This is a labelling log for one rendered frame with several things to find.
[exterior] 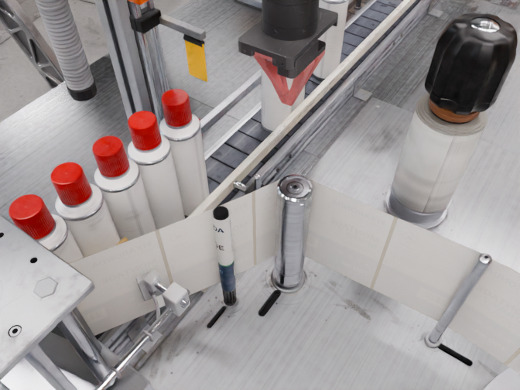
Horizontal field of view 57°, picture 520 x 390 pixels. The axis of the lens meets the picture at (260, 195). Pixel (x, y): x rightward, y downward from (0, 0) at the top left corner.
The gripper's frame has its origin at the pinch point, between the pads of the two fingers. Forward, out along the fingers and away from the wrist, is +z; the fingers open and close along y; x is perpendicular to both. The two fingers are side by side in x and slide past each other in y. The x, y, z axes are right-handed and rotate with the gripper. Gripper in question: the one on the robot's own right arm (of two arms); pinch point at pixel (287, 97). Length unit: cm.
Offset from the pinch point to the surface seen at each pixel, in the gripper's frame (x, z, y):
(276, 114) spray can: 9.8, 16.0, 13.4
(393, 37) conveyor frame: 5, 21, 53
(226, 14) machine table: 46, 24, 48
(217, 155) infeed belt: 15.1, 20.2, 3.6
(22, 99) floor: 175, 104, 51
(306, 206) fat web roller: -8.8, 3.8, -10.5
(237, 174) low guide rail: 7.9, 16.9, -0.6
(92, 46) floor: 179, 103, 101
